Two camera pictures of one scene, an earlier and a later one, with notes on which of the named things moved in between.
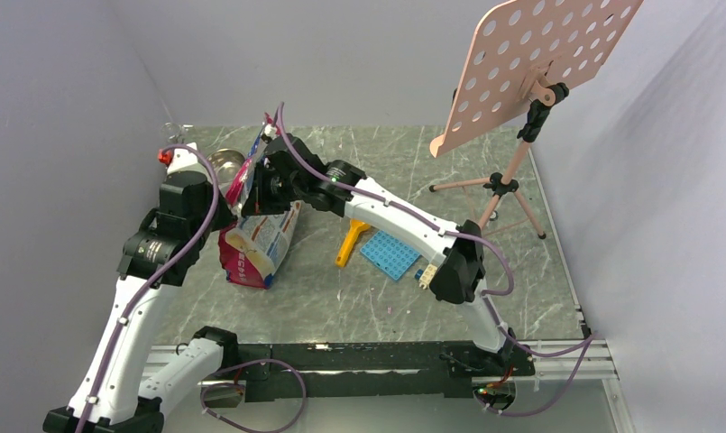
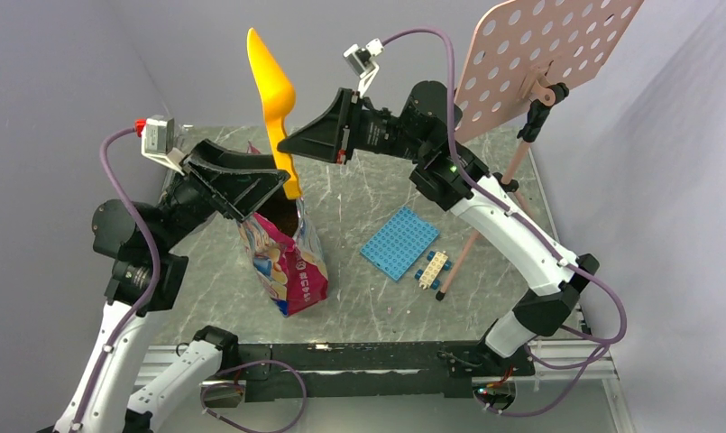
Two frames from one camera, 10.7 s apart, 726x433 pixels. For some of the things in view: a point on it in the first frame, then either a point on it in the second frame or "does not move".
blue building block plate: [390, 253] does not move
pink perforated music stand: [528, 52] does not move
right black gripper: [260, 200] → [327, 136]
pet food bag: [253, 246] → [294, 274]
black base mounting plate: [446, 368] does not move
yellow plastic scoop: [355, 226] → [276, 96]
